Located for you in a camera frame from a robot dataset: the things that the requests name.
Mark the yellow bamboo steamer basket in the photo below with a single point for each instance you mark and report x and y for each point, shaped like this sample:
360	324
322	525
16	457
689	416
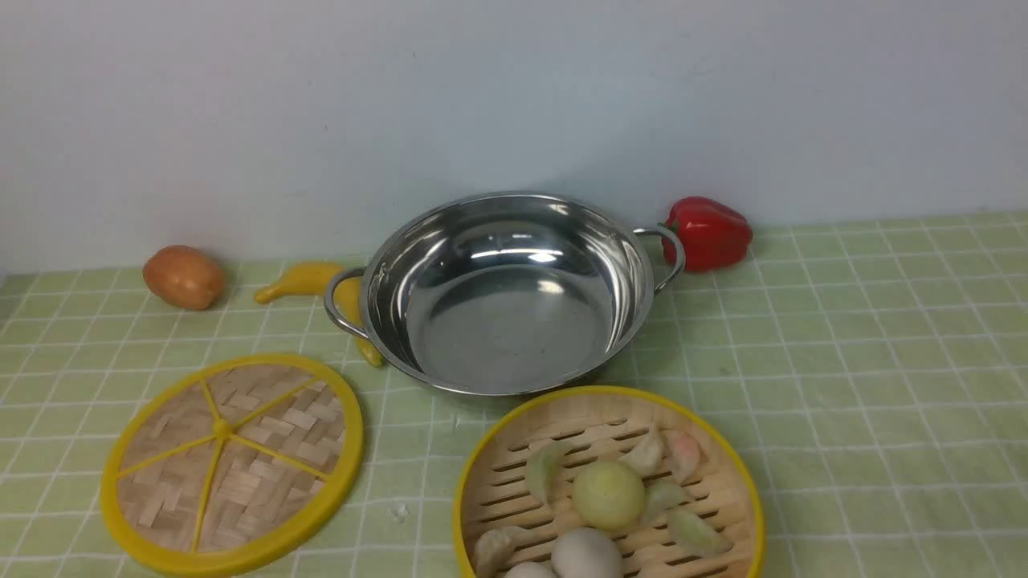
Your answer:
602	422

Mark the yellow woven steamer lid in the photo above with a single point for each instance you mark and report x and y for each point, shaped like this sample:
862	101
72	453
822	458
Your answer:
233	467

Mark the stainless steel pot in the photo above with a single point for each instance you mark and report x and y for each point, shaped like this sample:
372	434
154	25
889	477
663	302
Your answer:
506	294

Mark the pale green dumpling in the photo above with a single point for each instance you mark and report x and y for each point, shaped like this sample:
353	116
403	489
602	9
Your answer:
541	468

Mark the yellow banana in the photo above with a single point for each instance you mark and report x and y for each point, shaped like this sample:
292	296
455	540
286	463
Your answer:
311	278

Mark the red bell pepper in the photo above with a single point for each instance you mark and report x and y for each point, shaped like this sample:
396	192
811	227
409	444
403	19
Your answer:
713	235

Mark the white dumpling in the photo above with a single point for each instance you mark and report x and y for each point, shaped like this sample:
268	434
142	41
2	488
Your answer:
645	458

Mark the yellow-green round bun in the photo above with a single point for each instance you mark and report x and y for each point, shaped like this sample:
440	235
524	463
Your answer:
609	496

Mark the pink dumpling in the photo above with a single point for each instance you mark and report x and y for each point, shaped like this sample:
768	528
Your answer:
684	453

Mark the light green dumpling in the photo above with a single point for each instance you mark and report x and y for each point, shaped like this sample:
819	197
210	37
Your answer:
662	495

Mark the beige dumpling left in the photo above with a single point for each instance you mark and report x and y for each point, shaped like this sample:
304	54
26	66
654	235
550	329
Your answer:
494	548

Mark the white round bun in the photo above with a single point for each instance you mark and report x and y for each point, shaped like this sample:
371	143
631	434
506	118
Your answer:
586	552
530	570

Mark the green dumpling right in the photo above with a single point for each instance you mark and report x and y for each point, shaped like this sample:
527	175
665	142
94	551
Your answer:
694	535

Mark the brown potato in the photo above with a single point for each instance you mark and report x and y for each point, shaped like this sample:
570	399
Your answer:
184	277

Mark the green checkered tablecloth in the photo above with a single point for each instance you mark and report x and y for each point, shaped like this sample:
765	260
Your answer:
872	376

